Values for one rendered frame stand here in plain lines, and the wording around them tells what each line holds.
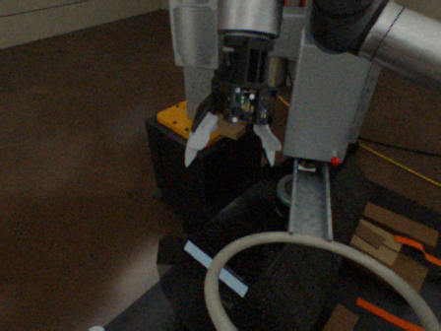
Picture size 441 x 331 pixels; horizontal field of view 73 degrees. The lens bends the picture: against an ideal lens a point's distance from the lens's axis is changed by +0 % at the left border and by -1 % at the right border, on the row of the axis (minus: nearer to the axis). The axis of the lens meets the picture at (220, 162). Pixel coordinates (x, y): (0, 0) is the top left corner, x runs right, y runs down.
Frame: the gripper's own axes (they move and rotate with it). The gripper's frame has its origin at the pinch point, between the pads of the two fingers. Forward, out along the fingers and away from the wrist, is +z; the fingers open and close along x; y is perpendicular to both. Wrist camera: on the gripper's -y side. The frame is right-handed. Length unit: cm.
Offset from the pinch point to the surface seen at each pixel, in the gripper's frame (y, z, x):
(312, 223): -26, 28, 40
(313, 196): -36, 24, 46
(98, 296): -119, 124, -32
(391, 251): -74, 82, 141
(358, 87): -32, -14, 51
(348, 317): -54, 106, 99
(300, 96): -42, -10, 38
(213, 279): -6.5, 28.3, 1.5
